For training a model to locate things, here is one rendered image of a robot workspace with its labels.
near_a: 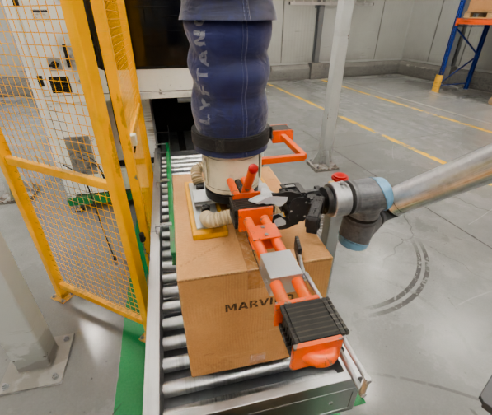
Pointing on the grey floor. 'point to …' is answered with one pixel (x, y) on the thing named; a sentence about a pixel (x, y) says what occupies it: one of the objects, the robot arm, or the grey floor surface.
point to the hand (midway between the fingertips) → (254, 214)
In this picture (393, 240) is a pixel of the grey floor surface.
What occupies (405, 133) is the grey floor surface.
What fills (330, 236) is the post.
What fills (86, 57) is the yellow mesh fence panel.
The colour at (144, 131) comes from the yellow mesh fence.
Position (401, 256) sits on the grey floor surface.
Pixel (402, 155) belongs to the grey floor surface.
